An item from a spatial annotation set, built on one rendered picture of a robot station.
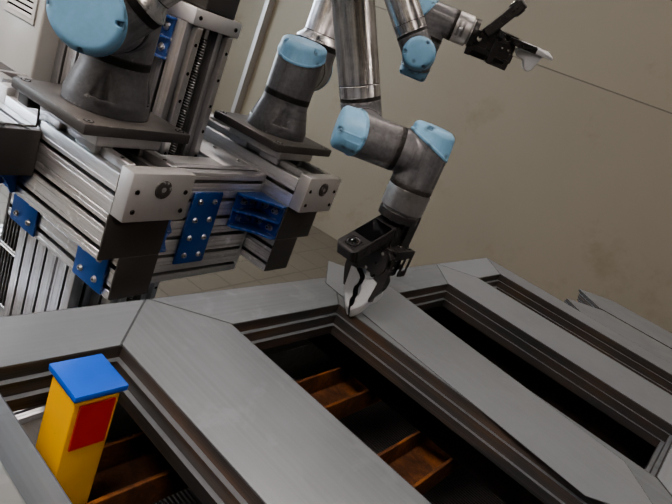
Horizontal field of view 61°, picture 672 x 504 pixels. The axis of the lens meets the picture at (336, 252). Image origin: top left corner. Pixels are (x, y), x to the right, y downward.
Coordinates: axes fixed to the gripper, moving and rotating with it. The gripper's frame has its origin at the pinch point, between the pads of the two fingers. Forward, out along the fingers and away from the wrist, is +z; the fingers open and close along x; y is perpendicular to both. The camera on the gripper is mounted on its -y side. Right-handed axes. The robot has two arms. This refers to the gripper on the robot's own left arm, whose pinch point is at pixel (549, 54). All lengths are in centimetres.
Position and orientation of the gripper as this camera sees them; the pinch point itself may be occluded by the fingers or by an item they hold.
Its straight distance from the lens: 160.2
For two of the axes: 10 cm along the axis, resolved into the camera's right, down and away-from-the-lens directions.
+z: 9.2, 3.9, -0.3
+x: -2.0, 4.0, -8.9
